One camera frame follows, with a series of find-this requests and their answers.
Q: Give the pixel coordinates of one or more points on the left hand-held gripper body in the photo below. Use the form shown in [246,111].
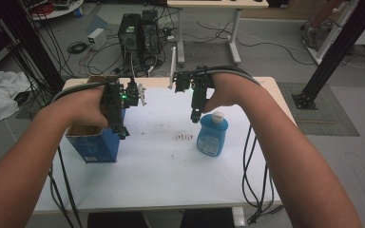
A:
[114,101]

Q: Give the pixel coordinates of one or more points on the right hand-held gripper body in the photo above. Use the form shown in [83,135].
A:
[199,85]

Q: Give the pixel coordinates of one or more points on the blue bottle with white cap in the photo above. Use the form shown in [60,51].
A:
[212,136]

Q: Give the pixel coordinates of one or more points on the blue cardboard box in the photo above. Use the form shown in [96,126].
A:
[98,147]

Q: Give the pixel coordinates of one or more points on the person's right hand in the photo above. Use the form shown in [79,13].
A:
[231,90]

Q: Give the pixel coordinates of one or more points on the person's left hand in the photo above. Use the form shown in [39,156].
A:
[82,106]

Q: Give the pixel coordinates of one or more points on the white upright stick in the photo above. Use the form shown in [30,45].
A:
[173,68]

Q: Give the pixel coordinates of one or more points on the white table cover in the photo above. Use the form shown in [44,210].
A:
[164,171]

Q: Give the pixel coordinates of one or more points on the small white box device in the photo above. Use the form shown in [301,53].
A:
[96,38]

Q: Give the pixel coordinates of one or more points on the black computer tower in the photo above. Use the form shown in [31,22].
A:
[150,31]
[129,34]

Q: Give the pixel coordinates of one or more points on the white desk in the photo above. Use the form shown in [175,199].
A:
[202,4]

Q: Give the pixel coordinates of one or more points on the round white table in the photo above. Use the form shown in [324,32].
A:
[60,11]

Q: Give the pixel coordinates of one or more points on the white table leg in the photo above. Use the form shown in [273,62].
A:
[239,217]

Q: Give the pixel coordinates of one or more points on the white cloth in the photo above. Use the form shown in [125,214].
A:
[0,95]

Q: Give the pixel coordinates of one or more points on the grey floor mat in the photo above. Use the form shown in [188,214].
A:
[326,117]

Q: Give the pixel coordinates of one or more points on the white metal stand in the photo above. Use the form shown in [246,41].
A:
[332,34]

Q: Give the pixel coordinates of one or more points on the black aluminium post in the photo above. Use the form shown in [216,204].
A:
[339,50]

